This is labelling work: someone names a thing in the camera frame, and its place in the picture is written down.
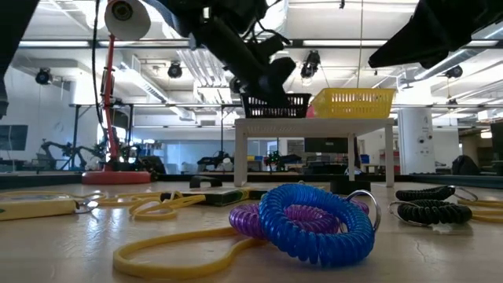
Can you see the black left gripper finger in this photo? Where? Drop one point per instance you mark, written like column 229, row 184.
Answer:
column 281, row 96
column 264, row 98

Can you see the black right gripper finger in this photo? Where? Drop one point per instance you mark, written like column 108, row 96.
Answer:
column 424, row 31
column 448, row 53

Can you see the black plastic basket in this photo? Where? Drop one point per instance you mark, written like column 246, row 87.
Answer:
column 300, row 96

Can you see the red plastic basket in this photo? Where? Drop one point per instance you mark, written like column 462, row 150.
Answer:
column 310, row 113

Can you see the yellow plastic basket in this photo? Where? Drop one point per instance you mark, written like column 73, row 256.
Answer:
column 353, row 91

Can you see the small black plastic clip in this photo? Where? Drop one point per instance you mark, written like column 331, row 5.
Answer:
column 206, row 181

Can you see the yellow green crayon box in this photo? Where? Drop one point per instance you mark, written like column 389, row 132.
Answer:
column 224, row 197
column 35, row 209

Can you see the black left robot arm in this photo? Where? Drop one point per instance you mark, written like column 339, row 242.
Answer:
column 15, row 31

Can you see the black background robot arm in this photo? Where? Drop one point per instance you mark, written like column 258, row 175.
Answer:
column 67, row 150

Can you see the red desk lamp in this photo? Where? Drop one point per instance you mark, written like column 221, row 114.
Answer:
column 116, row 177

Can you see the black ceiling spotlight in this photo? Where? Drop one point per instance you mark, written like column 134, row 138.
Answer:
column 175, row 70
column 311, row 63
column 43, row 76
column 454, row 72

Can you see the white perforated metal shelf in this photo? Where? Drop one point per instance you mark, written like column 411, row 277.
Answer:
column 314, row 126

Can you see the black background equipment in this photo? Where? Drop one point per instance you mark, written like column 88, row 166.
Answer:
column 212, row 161
column 288, row 159

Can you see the black television screen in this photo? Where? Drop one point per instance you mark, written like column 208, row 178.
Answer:
column 326, row 145

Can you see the white round column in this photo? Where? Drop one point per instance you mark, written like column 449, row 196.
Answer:
column 416, row 141

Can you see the blue storage bin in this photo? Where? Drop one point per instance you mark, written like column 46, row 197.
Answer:
column 365, row 159

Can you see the black bag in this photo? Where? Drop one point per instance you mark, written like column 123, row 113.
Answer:
column 465, row 167

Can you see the black workstation frame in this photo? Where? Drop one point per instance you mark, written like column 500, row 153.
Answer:
column 74, row 133

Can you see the black aluminium table frame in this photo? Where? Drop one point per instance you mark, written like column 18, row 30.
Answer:
column 39, row 180

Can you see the dark wall monitor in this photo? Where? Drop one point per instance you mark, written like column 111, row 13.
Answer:
column 13, row 137

